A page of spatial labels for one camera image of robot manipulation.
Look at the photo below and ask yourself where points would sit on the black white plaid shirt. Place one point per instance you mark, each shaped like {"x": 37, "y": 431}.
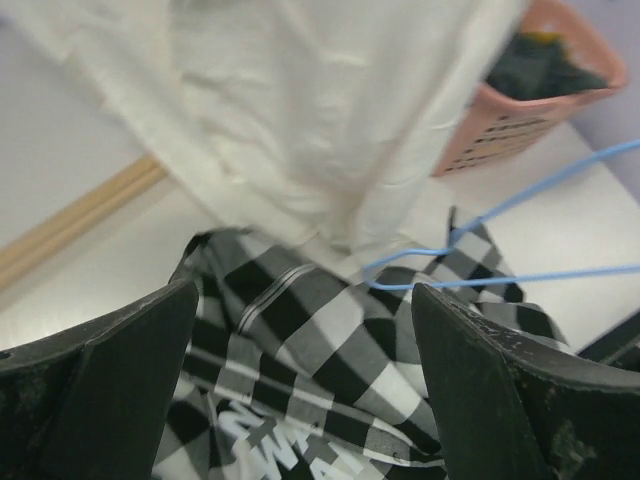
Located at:
{"x": 294, "y": 372}

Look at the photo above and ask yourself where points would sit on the wooden clothes rack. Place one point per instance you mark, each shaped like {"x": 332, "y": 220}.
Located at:
{"x": 55, "y": 233}

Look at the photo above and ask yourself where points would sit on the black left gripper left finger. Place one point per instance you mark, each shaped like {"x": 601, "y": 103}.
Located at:
{"x": 90, "y": 402}

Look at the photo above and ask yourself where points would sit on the pink laundry basket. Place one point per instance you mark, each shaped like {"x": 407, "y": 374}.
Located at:
{"x": 497, "y": 127}

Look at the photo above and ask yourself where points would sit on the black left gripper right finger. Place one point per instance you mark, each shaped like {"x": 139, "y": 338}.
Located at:
{"x": 509, "y": 407}

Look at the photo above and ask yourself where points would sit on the yellow cloth in basket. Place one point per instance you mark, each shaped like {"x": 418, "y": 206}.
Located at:
{"x": 541, "y": 37}

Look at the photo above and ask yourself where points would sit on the dark green clothes in basket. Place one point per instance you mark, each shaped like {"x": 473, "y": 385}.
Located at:
{"x": 527, "y": 71}

